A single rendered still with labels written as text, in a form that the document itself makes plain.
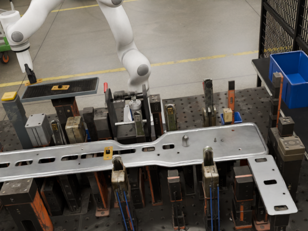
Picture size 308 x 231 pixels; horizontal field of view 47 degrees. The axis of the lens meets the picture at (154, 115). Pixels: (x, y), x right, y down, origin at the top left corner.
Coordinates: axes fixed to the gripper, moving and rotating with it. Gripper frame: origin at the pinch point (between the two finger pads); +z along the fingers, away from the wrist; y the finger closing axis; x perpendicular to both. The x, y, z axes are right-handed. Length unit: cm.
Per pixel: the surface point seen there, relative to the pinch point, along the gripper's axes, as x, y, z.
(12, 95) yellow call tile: -12.0, -3.1, 8.1
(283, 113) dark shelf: 103, 53, 22
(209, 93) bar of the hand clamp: 74, 39, 9
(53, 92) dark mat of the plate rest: 7.7, 4.8, 8.1
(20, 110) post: -11.0, -2.0, 16.4
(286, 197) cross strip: 77, 92, 24
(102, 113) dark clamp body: 26.8, 21.6, 16.3
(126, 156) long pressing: 31, 46, 24
